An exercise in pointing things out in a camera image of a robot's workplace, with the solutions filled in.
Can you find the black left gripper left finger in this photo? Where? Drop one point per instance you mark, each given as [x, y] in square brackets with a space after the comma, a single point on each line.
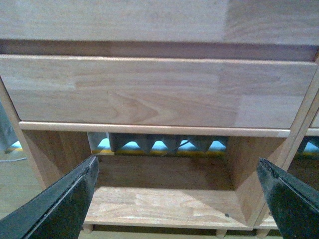
[59, 211]

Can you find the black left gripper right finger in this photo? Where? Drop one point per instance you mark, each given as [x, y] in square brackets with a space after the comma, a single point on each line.
[294, 205]

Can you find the right wooden shelf cabinet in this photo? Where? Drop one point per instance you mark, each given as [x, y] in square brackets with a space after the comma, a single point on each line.
[312, 139]

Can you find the wooden shelf cabinet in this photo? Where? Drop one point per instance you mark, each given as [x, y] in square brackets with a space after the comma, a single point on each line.
[161, 192]
[312, 139]

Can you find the left wooden shelf cabinet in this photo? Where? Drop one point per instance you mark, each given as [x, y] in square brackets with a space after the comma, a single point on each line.
[161, 192]

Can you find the grey blue yellow patterned panel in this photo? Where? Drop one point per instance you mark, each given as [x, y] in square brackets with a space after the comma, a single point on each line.
[155, 144]

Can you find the left cabinet lower drawer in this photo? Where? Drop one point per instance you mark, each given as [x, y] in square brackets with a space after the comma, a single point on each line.
[152, 91]

